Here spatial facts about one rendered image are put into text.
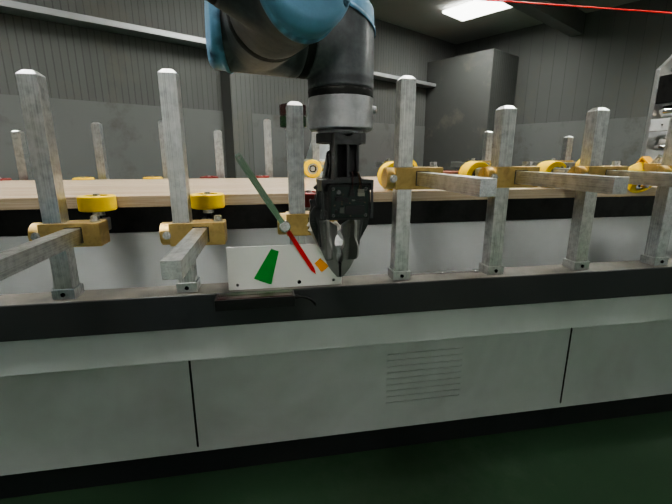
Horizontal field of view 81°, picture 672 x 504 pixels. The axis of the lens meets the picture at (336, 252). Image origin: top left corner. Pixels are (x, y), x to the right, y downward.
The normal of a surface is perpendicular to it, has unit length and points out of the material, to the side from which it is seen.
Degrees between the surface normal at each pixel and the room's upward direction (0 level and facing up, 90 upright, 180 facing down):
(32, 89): 90
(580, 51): 90
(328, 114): 89
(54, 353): 90
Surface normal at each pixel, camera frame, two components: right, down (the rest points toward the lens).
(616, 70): -0.75, 0.16
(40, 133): 0.18, 0.23
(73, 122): 0.66, 0.18
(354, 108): 0.38, 0.20
